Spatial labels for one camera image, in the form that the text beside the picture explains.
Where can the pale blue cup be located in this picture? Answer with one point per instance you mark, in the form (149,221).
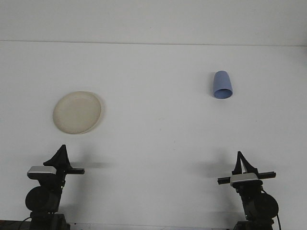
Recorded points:
(221,83)

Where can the pale round plate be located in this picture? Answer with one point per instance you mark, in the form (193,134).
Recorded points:
(76,112)

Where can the dark mounting platform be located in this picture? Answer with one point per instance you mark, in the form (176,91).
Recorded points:
(9,225)

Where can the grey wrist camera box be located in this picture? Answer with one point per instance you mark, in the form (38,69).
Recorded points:
(244,178)
(40,171)

